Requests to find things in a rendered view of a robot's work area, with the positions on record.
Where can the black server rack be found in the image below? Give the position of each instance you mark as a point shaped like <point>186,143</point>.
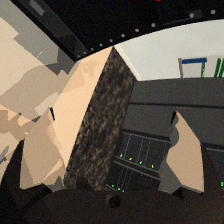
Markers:
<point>81,28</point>

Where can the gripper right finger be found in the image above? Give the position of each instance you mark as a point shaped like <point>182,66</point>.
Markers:
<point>188,172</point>

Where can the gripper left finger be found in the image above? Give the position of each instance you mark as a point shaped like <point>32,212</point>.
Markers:
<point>35,170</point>

